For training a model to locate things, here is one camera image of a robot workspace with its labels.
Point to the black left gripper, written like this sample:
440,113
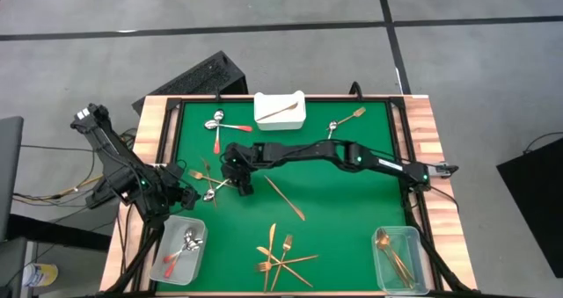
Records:
167,188

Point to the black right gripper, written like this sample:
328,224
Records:
244,157

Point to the gold knife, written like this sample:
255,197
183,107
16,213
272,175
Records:
277,112
272,236
286,199
303,281

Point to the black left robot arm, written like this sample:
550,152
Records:
110,157

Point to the white plastic bin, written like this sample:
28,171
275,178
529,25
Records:
281,123

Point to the gray plastic bin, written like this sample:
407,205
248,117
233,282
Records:
193,271

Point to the green table mat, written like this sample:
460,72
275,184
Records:
330,210

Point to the black floor mat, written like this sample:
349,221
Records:
53,234

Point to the yellow white canister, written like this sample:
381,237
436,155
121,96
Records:
39,275

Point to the dark gray panel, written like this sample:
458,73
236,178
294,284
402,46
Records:
11,179

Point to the clear plastic bin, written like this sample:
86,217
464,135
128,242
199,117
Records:
418,245

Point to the black case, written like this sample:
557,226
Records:
536,201

